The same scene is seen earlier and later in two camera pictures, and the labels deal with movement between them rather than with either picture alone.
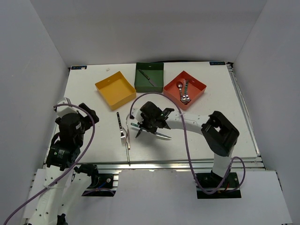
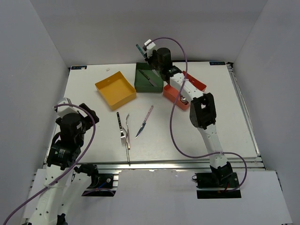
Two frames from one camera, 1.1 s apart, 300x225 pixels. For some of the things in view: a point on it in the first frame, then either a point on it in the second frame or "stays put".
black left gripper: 92,112 stays put
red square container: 196,88 stays put
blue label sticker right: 217,63 stays put
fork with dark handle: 122,136 stays put
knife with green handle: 161,135 to 155,71
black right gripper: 143,124 to 148,59
